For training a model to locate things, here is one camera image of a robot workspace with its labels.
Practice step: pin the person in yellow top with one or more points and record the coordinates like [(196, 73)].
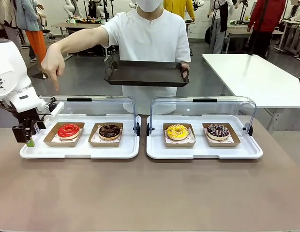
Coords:
[(179, 7)]

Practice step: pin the person's right hand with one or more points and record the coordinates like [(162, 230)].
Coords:
[(53, 62)]

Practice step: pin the clear display lid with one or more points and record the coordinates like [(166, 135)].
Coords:
[(227, 108), (104, 106)]

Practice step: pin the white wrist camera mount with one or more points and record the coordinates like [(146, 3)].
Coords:
[(56, 108)]

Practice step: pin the chocolate sprinkled donut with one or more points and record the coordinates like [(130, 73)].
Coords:
[(104, 134), (222, 144)]

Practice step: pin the black lid hinge knob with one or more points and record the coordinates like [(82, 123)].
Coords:
[(138, 129), (148, 129), (250, 129)]

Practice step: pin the white display tray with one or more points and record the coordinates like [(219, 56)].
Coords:
[(92, 151), (203, 152)]

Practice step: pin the chocolate sprinkled donut in box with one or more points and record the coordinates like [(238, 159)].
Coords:
[(222, 144)]

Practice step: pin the white background desk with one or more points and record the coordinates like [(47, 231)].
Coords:
[(292, 23)]

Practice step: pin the person in red jacket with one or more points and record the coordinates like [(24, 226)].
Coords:
[(273, 14)]

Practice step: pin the mannequin with beige coat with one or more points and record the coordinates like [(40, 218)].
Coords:
[(4, 17)]

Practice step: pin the large white table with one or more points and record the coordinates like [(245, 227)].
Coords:
[(251, 77)]

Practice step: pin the dark brown serving tray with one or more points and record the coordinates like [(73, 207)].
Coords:
[(145, 72)]

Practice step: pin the person's white shirt torso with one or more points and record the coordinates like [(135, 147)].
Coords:
[(150, 36)]

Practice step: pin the yellow glazed donut in box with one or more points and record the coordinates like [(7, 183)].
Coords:
[(179, 145)]

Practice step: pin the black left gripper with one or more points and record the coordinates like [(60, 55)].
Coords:
[(25, 118)]

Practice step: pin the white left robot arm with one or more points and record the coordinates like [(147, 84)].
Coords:
[(7, 72)]

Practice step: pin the grey background desk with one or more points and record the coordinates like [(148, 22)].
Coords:
[(237, 32)]

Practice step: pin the dark white-drizzled donut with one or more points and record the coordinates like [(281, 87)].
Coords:
[(213, 133)]

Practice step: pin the red glazed donut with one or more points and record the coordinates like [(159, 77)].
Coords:
[(49, 142), (64, 133)]

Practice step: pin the yellow sprinkled donut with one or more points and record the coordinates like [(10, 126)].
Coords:
[(171, 134)]

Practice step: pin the white face mask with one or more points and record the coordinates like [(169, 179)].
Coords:
[(148, 4)]

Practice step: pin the grey background work table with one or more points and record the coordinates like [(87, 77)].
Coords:
[(67, 25)]

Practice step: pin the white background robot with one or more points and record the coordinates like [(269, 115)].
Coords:
[(70, 9)]

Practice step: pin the person's right forearm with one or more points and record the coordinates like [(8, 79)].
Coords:
[(79, 39)]

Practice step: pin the black stand pole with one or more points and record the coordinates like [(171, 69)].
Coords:
[(257, 31)]

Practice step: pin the person's left hand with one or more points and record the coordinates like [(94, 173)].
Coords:
[(185, 67)]

